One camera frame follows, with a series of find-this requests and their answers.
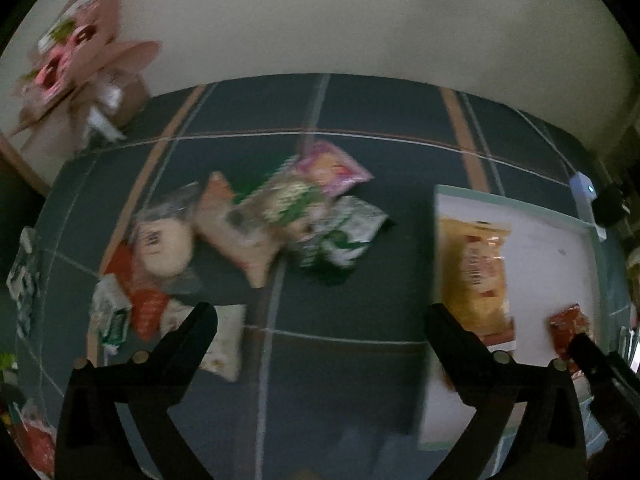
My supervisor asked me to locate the pink snack packet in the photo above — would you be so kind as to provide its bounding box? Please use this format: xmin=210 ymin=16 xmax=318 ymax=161
xmin=297 ymin=140 xmax=375 ymax=201

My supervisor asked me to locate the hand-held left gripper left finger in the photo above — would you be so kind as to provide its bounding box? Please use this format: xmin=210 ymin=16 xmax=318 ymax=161
xmin=56 ymin=301 xmax=219 ymax=480

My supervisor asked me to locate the white power strip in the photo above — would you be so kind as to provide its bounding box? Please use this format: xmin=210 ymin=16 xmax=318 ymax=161
xmin=570 ymin=171 xmax=608 ymax=241

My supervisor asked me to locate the dark green snack packet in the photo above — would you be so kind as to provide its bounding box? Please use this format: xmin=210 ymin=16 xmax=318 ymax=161
xmin=295 ymin=195 xmax=391 ymax=286

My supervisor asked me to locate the white orange-print snack packet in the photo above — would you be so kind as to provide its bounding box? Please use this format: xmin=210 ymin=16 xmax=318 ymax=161
xmin=197 ymin=302 xmax=248 ymax=383

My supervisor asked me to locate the peach snack packet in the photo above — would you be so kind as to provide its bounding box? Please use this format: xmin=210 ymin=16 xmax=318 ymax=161
xmin=192 ymin=170 xmax=283 ymax=289

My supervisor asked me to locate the plain red snack packet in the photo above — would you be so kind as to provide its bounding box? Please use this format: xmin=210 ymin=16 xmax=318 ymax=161
xmin=102 ymin=241 xmax=138 ymax=291

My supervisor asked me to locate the white patterned packet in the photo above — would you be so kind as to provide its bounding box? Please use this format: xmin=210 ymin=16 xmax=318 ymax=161
xmin=6 ymin=226 xmax=43 ymax=341

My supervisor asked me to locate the black power adapter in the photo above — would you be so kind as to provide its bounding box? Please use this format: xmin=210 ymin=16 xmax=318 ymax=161
xmin=592 ymin=182 xmax=628 ymax=228

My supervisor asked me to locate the plaid blue blanket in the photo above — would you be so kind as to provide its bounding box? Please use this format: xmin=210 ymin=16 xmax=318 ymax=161
xmin=15 ymin=74 xmax=640 ymax=480

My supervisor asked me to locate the light green snack packet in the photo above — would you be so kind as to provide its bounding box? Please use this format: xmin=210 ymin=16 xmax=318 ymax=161
xmin=235 ymin=157 xmax=333 ymax=233

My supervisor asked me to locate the white and green snack packet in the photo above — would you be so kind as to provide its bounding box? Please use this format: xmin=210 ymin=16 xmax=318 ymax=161
xmin=89 ymin=274 xmax=133 ymax=356

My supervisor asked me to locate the white pale-green-edged box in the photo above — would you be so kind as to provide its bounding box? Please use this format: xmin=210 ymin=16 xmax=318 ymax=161
xmin=417 ymin=184 xmax=608 ymax=456

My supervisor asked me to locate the pink flower bouquet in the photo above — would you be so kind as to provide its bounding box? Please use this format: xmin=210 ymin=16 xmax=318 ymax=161
xmin=10 ymin=0 xmax=163 ymax=146

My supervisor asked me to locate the yellow snack packet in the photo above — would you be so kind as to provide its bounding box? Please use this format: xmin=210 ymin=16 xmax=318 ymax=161
xmin=436 ymin=215 xmax=516 ymax=343

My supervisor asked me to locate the red orange-print snack packet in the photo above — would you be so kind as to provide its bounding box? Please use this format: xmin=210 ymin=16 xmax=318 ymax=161
xmin=548 ymin=303 xmax=596 ymax=376

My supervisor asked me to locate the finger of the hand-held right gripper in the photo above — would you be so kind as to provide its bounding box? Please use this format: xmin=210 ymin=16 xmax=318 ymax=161
xmin=569 ymin=332 xmax=626 ymax=401

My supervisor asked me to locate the clear bun packet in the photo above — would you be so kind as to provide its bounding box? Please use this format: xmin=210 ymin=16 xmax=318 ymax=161
xmin=131 ymin=182 xmax=203 ymax=293

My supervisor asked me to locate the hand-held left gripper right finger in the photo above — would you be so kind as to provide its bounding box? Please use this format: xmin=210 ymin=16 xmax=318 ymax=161
xmin=422 ymin=303 xmax=588 ymax=480

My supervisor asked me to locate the red bag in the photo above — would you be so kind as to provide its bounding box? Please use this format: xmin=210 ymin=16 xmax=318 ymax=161
xmin=10 ymin=400 xmax=57 ymax=478

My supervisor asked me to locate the shiny red checkered snack packet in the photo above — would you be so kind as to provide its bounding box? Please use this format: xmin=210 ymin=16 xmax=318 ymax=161
xmin=127 ymin=285 xmax=171 ymax=341

